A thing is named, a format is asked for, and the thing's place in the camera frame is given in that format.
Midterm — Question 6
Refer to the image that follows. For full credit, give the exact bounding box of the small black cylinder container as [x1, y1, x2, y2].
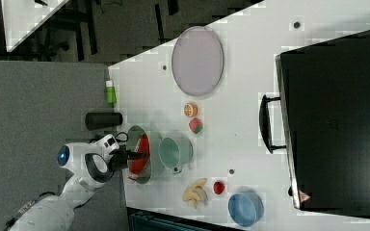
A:
[85, 113, 123, 131]

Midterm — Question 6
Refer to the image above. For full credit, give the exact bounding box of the blue bowl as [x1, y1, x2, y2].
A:
[227, 191, 264, 227]

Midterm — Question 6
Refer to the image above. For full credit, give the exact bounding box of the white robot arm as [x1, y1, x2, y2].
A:
[5, 134, 146, 231]

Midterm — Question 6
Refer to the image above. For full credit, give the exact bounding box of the grey round plate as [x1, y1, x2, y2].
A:
[172, 26, 224, 96]

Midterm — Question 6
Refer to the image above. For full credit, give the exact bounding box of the green bottle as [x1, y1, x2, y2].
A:
[106, 80, 117, 104]

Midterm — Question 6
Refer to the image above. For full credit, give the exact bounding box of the yellow banana toy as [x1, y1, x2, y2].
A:
[182, 178, 207, 209]

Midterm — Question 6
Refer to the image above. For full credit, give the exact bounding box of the green strainer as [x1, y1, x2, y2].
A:
[126, 125, 164, 185]

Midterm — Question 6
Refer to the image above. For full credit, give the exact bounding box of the small red strawberry toy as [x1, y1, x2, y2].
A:
[213, 181, 225, 194]

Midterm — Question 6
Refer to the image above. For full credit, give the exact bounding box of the white background table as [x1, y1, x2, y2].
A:
[0, 0, 69, 52]

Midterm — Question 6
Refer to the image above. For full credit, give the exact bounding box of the green mug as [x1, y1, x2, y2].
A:
[158, 134, 193, 174]

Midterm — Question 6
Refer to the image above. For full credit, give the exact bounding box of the red ketchup bottle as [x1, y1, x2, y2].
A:
[128, 134, 150, 181]

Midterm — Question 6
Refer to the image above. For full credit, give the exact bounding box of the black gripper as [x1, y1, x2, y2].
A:
[109, 150, 148, 171]

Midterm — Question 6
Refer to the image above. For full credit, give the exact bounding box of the orange slice toy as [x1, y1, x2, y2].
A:
[184, 102, 198, 117]

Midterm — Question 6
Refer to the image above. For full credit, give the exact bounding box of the blue metal frame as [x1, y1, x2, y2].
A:
[129, 211, 238, 231]

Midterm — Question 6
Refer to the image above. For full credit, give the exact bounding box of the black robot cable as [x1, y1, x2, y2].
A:
[114, 131, 130, 151]

